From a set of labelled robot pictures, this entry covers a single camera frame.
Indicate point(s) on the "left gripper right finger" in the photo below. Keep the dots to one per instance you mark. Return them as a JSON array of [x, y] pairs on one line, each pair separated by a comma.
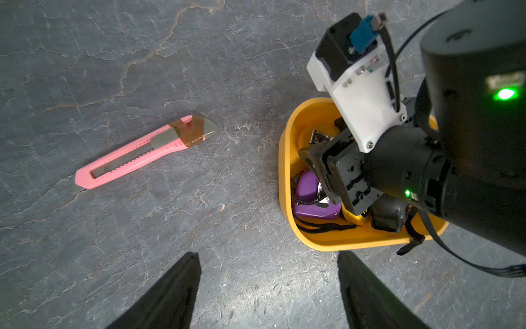
[[367, 301]]

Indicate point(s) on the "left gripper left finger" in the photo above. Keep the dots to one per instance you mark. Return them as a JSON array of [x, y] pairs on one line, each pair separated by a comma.
[[170, 302]]

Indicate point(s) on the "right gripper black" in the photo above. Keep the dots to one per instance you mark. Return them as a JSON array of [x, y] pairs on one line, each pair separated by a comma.
[[339, 166]]

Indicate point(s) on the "purple tape measure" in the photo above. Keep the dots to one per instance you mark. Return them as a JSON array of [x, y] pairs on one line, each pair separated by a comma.
[[309, 199]]

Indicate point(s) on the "yellow storage box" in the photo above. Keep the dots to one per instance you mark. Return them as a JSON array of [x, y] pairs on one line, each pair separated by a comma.
[[320, 113]]

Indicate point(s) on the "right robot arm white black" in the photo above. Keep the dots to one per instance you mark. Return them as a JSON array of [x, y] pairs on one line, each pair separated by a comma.
[[457, 149]]

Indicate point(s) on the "pink utility knife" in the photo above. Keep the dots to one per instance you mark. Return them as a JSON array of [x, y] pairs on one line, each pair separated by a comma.
[[174, 137]]

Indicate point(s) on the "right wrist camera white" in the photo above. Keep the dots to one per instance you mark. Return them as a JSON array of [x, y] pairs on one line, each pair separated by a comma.
[[355, 64]]

